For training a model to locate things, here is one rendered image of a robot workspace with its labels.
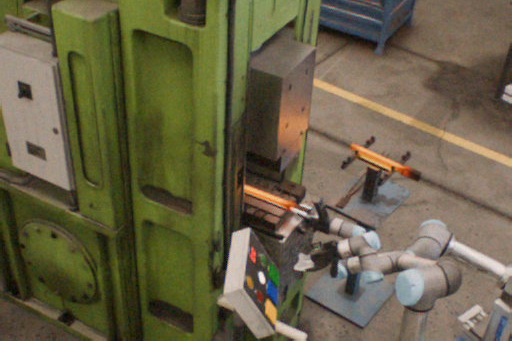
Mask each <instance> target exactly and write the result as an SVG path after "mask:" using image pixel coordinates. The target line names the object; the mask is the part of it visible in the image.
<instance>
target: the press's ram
mask: <svg viewBox="0 0 512 341"><path fill-rule="evenodd" d="M315 53H317V47H314V46H311V45H308V44H304V43H301V42H298V41H294V40H291V39H288V38H285V37H281V36H278V35H274V34H273V35H272V36H271V37H269V38H268V39H267V40H266V41H264V42H263V43H262V44H261V47H260V48H259V49H258V50H256V51H253V52H250V58H249V61H250V60H251V74H250V94H249V116H248V136H247V151H249V152H252V153H254V154H257V155H260V156H262V157H265V158H268V159H270V160H273V161H276V160H278V159H279V158H280V157H281V156H282V155H283V152H286V151H287V150H288V149H289V148H290V146H291V144H292V143H293V142H294V141H295V140H296V139H297V138H298V137H299V136H300V134H302V133H303V132H304V131H305V130H306V129H307V126H308V117H309V107H310V98H311V90H312V81H313V72H314V62H315Z"/></svg>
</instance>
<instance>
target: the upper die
mask: <svg viewBox="0 0 512 341"><path fill-rule="evenodd" d="M302 134H303V133H302ZM302 134H300V136H299V137H298V138H297V139H296V140H295V141H294V142H293V143H292V144H291V146H290V148H289V149H288V150H287V151H286V152H283V155H282V156H281V157H280V158H279V159H278V160H276V161H273V160H270V159H268V158H265V157H262V156H260V155H257V154H254V153H252V152H249V151H247V158H246V161H249V162H251V163H254V164H257V165H259V166H262V167H265V168H267V169H270V170H272V171H275V172H279V173H281V172H282V171H283V170H284V169H285V168H286V167H287V166H288V164H289V163H290V162H291V161H292V160H293V159H294V158H295V157H296V156H297V155H298V153H299V152H300V151H301V143H302Z"/></svg>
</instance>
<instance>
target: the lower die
mask: <svg viewBox="0 0 512 341"><path fill-rule="evenodd" d="M245 184H246V186H248V187H251V188H254V189H256V190H259V191H262V192H264V193H267V194H270V195H272V196H275V197H279V198H281V199H284V200H286V201H289V202H290V201H291V200H293V201H294V202H293V203H295V201H296V198H293V197H291V196H290V198H289V196H288V195H286V194H283V193H282V195H281V192H278V191H274V190H273V191H272V189H269V188H267V187H265V188H264V186H262V184H259V183H257V184H256V182H254V181H251V180H249V181H248V179H246V178H245ZM248 205H250V209H249V207H248V208H247V219H248V220H250V221H254V211H255V209H256V208H259V211H257V210H256V213H255V223H256V224H258V225H260V226H262V216H263V213H264V212H265V211H267V215H266V213H265V214H264V221H263V226H264V227H265V228H267V229H270V230H272V231H275V232H278V231H279V230H280V228H281V227H282V226H283V225H284V224H285V221H286V220H287V219H288V218H289V216H290V215H291V214H292V213H293V211H291V210H290V211H287V207H284V206H282V205H279V204H276V203H273V202H271V201H268V200H266V199H263V198H261V197H258V196H256V195H253V194H251V193H248V192H246V191H245V200H244V213H242V217H243V218H245V215H246V207H247V206H248ZM283 223H284V224H283Z"/></svg>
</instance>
